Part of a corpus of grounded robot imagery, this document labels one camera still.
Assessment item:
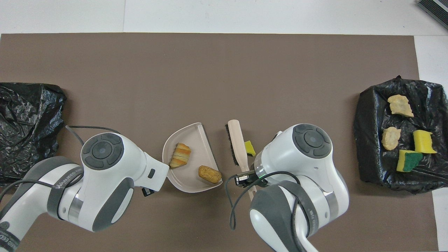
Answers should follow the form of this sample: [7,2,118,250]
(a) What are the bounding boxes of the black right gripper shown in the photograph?
[234,171,267,188]

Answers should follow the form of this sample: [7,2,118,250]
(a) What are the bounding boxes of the beige brush with black bristles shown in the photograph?
[225,119,258,202]

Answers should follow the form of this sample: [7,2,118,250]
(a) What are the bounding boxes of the beige plastic dustpan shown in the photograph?
[162,122,224,194]

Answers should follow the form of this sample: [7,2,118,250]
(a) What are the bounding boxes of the black bag lined bin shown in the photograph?
[0,82,67,186]
[353,76,448,194]

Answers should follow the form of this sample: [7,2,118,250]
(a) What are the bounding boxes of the brown croquette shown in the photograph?
[198,165,223,184]

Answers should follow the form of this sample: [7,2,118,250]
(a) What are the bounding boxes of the striped bread roll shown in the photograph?
[169,142,192,169]
[381,127,402,151]

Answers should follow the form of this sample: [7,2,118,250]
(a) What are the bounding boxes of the brown table mat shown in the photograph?
[0,33,440,252]

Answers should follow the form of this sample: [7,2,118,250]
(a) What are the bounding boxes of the yellow and green sponge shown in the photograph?
[396,149,424,173]

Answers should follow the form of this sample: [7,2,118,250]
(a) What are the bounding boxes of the pale crumpled pastry piece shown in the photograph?
[387,94,414,118]

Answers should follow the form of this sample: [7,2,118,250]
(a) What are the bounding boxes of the grey ribbed device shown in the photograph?
[418,0,448,30]

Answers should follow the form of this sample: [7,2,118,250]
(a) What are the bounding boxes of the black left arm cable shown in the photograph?
[0,125,121,196]

